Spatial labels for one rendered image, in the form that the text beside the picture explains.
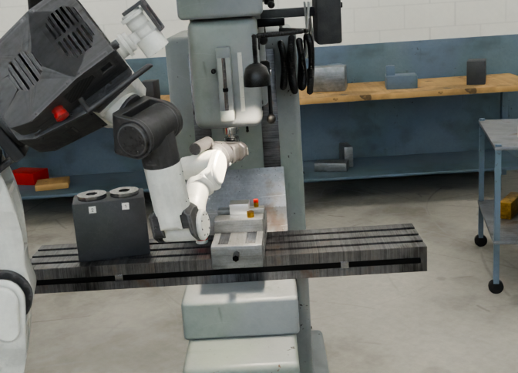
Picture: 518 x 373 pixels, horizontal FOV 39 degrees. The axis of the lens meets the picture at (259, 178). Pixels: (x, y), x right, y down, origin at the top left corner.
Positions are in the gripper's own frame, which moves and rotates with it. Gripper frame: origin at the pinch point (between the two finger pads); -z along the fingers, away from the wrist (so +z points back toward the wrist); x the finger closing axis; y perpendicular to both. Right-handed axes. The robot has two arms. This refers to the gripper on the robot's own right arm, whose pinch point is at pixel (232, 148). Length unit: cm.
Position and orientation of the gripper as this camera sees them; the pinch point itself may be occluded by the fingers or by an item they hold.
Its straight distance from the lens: 226.6
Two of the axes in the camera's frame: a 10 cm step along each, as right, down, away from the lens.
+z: -3.1, 2.4, -9.2
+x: -9.5, -0.2, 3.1
